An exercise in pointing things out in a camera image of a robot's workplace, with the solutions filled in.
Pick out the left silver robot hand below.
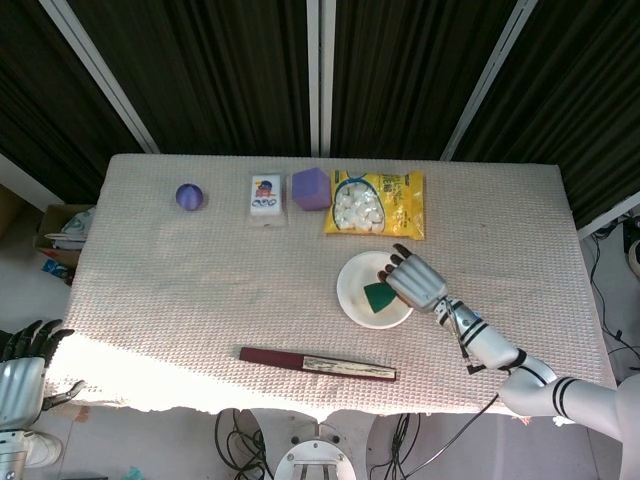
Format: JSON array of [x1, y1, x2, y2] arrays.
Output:
[[0, 318, 87, 432]]

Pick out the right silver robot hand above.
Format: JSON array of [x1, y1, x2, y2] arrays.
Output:
[[377, 243, 450, 315]]

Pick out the green sponge piece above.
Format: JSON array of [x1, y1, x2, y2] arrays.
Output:
[[362, 281, 401, 314]]

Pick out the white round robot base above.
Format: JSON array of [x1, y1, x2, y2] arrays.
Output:
[[273, 437, 357, 480]]

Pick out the white paper plate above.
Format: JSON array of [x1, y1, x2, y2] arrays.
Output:
[[335, 251, 416, 330]]

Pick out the white shoe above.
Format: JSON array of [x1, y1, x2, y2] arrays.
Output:
[[24, 430, 64, 467]]

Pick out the yellow bag of white candy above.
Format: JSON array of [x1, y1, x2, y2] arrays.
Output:
[[322, 168, 427, 242]]

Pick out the blue packet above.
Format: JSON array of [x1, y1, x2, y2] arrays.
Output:
[[42, 258, 76, 286]]

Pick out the purple foam cube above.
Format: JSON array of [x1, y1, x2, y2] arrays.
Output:
[[290, 167, 332, 213]]

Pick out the brown cardboard box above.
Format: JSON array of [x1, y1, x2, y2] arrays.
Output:
[[32, 203, 96, 266]]

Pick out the dark red folded fan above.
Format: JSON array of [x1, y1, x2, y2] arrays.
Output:
[[238, 346, 399, 383]]

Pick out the white waffle tablecloth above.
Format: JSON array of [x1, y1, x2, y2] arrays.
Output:
[[43, 152, 617, 417]]

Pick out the dark pleated curtain panel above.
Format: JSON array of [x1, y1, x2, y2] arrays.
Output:
[[454, 0, 640, 229], [0, 0, 146, 206], [67, 0, 314, 157], [330, 0, 526, 160]]

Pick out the blue purple ball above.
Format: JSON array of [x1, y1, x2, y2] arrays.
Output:
[[175, 183, 205, 211]]

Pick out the black cable from arm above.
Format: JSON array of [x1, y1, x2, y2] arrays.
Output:
[[397, 393, 501, 479]]

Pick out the black floor cable bundle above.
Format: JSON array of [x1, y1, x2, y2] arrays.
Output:
[[368, 413, 426, 480], [214, 408, 274, 480], [589, 214, 640, 371]]

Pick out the white slanted frame post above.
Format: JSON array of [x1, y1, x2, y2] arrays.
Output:
[[38, 0, 161, 154], [439, 0, 544, 161]]

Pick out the white upright frame post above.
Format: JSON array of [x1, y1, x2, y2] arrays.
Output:
[[305, 0, 337, 157]]

